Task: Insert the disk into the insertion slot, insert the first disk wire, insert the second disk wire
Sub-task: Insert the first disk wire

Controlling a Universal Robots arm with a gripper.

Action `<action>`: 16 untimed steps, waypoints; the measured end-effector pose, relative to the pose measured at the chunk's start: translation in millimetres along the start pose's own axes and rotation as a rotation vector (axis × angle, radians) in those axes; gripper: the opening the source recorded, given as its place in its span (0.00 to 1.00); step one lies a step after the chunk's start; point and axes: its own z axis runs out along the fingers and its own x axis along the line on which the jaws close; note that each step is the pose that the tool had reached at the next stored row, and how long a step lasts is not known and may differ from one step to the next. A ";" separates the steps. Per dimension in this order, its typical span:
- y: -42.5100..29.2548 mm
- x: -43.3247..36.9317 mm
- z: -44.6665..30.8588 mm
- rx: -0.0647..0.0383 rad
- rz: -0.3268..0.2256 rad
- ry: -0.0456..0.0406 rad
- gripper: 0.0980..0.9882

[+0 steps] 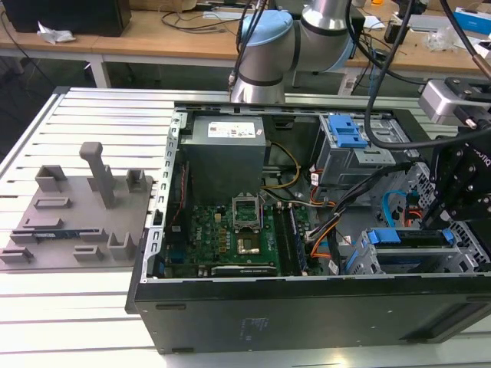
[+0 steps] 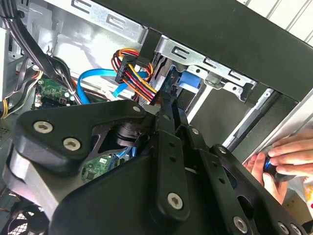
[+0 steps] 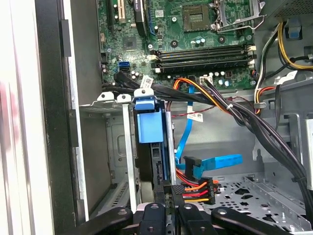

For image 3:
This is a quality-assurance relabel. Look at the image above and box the long black expansion slot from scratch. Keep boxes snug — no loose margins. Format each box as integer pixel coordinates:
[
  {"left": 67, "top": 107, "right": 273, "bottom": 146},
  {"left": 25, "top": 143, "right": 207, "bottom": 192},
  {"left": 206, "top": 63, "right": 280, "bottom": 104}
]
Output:
[{"left": 133, "top": 0, "right": 150, "bottom": 38}]

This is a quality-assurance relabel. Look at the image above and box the black cable bundle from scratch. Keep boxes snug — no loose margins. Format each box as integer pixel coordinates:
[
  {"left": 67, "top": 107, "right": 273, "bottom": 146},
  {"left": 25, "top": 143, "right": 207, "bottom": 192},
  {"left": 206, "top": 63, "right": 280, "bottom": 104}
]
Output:
[{"left": 101, "top": 71, "right": 313, "bottom": 216}]

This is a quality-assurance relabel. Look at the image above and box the black RAM slot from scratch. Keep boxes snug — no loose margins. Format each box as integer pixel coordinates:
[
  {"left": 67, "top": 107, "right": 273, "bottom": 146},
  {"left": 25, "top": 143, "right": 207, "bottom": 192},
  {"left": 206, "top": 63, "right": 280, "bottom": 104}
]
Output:
[
  {"left": 150, "top": 45, "right": 257, "bottom": 56},
  {"left": 150, "top": 57, "right": 257, "bottom": 69},
  {"left": 151, "top": 49, "right": 255, "bottom": 61},
  {"left": 153, "top": 62, "right": 255, "bottom": 73}
]

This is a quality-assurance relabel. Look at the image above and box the metal locking lever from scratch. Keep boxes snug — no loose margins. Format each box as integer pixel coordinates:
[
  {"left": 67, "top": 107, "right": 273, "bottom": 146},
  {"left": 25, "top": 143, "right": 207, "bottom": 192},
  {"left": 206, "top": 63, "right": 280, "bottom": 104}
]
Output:
[{"left": 216, "top": 15, "right": 268, "bottom": 33}]

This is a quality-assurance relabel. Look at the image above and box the black open PC case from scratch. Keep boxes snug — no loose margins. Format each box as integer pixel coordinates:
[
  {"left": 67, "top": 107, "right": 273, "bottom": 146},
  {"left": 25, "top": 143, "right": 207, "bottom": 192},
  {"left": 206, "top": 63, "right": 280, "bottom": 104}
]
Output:
[{"left": 34, "top": 0, "right": 313, "bottom": 235}]

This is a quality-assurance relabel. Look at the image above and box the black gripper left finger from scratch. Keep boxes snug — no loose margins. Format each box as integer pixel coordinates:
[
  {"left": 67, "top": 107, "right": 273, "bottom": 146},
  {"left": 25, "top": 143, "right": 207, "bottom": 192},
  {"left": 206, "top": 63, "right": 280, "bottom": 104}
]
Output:
[{"left": 77, "top": 183, "right": 167, "bottom": 235}]

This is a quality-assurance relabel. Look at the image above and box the green motherboard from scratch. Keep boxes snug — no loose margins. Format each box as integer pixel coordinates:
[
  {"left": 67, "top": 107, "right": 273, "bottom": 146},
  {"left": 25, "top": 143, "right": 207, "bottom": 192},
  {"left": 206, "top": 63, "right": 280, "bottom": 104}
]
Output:
[{"left": 98, "top": 0, "right": 258, "bottom": 91}]

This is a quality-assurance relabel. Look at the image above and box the blue flat disk data wire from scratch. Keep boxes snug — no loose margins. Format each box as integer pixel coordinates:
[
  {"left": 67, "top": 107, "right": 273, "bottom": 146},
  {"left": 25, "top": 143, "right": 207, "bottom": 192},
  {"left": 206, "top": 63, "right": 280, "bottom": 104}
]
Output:
[{"left": 174, "top": 92, "right": 243, "bottom": 183}]

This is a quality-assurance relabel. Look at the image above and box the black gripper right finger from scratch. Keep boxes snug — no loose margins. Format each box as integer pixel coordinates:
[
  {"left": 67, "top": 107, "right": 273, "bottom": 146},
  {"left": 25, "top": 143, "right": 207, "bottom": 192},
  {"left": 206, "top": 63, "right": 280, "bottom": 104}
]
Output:
[{"left": 172, "top": 185, "right": 296, "bottom": 235}]

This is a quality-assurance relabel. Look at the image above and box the grey power supply unit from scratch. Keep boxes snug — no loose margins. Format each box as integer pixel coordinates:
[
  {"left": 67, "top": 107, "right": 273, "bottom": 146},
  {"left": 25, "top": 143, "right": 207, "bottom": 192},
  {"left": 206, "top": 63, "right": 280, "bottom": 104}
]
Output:
[{"left": 259, "top": 0, "right": 313, "bottom": 26}]

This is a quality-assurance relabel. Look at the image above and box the yellow wire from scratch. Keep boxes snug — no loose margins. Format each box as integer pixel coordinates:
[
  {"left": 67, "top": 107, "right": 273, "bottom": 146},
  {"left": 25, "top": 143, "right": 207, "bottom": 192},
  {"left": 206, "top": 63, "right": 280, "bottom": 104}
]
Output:
[{"left": 277, "top": 21, "right": 313, "bottom": 70}]

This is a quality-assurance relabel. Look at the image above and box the disk power wire black plug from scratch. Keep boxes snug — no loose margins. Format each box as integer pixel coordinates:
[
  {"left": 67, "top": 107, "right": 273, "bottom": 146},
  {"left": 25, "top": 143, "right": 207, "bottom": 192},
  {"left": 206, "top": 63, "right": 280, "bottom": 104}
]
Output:
[{"left": 175, "top": 170, "right": 220, "bottom": 206}]

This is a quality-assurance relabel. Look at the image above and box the hard disk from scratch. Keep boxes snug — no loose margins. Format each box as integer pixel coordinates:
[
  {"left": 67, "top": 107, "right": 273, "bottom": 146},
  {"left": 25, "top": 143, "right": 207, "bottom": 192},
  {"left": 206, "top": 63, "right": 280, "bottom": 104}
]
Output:
[{"left": 133, "top": 94, "right": 177, "bottom": 205}]

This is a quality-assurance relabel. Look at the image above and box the white expansion slot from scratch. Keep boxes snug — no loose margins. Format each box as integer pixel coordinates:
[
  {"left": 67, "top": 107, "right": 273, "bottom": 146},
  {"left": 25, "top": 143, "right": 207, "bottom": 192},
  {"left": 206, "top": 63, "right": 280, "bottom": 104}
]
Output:
[{"left": 116, "top": 0, "right": 125, "bottom": 22}]

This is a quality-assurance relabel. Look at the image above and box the metal disk bay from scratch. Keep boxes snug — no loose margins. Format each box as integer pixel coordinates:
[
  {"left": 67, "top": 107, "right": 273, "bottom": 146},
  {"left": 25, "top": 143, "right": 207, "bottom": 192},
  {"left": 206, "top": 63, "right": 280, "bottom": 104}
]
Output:
[{"left": 78, "top": 91, "right": 138, "bottom": 212}]

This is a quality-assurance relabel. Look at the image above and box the CPU socket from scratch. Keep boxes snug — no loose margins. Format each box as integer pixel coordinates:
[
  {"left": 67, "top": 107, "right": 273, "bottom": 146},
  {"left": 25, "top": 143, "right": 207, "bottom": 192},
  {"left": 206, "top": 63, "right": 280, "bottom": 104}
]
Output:
[{"left": 214, "top": 0, "right": 268, "bottom": 33}]

